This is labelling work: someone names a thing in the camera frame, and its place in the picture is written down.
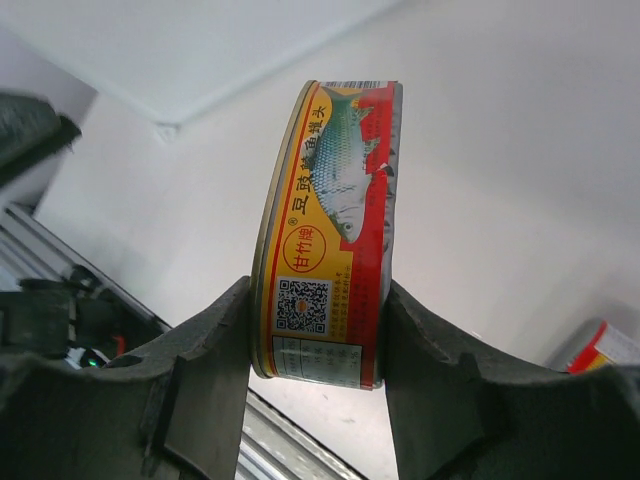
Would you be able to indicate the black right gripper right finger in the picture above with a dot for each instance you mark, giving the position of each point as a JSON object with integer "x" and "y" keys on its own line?
{"x": 462, "y": 409}

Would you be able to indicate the aluminium frame rail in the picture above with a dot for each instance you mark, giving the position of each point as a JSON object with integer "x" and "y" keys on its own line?
{"x": 271, "y": 446}

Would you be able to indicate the red sardine tin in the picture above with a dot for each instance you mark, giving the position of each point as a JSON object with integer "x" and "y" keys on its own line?
{"x": 322, "y": 265}
{"x": 595, "y": 344}

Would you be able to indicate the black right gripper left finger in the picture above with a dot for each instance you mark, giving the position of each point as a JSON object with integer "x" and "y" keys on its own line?
{"x": 172, "y": 408}

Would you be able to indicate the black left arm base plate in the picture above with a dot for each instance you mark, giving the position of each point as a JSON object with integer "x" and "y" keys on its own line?
{"x": 80, "y": 319}

